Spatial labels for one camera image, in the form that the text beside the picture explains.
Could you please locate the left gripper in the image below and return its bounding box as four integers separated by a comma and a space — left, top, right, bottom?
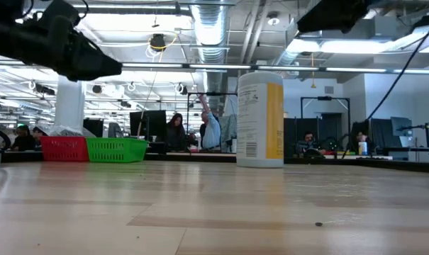
18, 1, 123, 83

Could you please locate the black round packet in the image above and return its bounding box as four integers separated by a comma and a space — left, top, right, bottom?
40, 123, 96, 139

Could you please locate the white building column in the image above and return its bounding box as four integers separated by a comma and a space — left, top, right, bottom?
53, 74, 87, 137

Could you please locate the black computer monitor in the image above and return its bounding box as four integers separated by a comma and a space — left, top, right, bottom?
128, 109, 168, 138
82, 118, 105, 138

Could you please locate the black ceiling-hung device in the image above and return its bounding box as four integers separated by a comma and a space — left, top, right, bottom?
149, 33, 168, 53

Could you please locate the person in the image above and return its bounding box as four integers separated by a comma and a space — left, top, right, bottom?
11, 124, 37, 152
31, 126, 45, 143
165, 112, 189, 153
197, 93, 223, 152
294, 130, 325, 157
351, 130, 374, 156

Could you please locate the red plastic basket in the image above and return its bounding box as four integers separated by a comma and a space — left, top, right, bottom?
40, 135, 90, 163

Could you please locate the green plastic basket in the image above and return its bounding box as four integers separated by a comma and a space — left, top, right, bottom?
85, 137, 149, 164

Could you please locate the black partition panel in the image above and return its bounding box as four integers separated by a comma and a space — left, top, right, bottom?
372, 118, 393, 149
284, 116, 342, 157

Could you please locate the white wipes canister yellow label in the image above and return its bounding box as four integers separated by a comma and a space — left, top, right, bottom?
235, 70, 285, 169

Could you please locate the grey monitor back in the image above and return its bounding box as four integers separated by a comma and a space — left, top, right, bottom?
390, 115, 414, 148

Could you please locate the black articulated stand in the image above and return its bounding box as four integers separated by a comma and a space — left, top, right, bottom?
398, 122, 429, 154

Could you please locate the black metal rig frame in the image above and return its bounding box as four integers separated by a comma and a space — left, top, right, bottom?
186, 91, 238, 153
300, 95, 352, 157

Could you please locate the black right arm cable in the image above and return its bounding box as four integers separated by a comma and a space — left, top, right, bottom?
365, 19, 429, 120

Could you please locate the silver ventilation duct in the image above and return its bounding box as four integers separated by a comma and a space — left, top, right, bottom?
189, 0, 233, 95

